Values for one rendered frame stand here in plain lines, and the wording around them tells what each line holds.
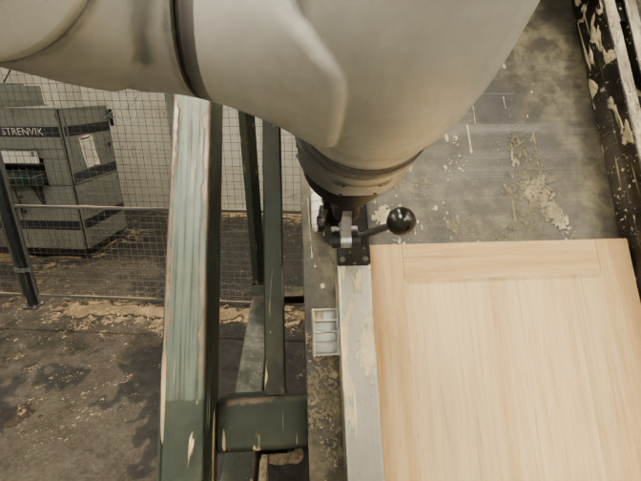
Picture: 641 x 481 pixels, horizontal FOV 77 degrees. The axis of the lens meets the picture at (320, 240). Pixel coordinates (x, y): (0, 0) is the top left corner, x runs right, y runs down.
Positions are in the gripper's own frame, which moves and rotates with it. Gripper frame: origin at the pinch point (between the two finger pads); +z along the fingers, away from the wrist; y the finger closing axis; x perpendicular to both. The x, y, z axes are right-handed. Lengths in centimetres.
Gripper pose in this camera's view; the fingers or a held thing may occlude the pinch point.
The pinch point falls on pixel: (330, 219)
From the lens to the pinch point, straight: 50.0
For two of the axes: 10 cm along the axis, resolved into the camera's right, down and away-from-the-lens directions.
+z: -0.6, 2.2, 9.7
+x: 10.0, -0.3, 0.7
